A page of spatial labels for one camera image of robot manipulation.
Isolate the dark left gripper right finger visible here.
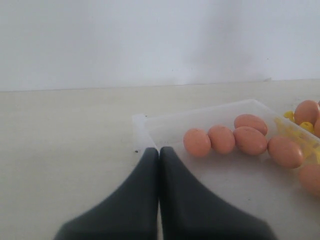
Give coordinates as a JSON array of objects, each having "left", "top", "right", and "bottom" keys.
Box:
[{"left": 159, "top": 146, "right": 274, "bottom": 240}]

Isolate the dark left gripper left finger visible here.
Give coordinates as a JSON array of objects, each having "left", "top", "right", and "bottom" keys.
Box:
[{"left": 55, "top": 148, "right": 159, "bottom": 240}]

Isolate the brown egg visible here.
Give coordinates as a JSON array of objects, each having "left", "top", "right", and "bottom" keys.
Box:
[
  {"left": 294, "top": 100, "right": 320, "bottom": 125},
  {"left": 298, "top": 164, "right": 320, "bottom": 197},
  {"left": 233, "top": 126, "right": 268, "bottom": 156},
  {"left": 233, "top": 114, "right": 268, "bottom": 136},
  {"left": 183, "top": 128, "right": 211, "bottom": 158},
  {"left": 267, "top": 135, "right": 305, "bottom": 169},
  {"left": 313, "top": 118, "right": 320, "bottom": 138},
  {"left": 207, "top": 125, "right": 236, "bottom": 155}
]

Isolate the clear plastic box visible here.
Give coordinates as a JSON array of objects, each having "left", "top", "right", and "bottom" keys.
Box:
[{"left": 132, "top": 99, "right": 320, "bottom": 240}]

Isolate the yellow plastic egg tray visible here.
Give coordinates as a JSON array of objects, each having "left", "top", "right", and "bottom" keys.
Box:
[{"left": 273, "top": 111, "right": 320, "bottom": 164}]

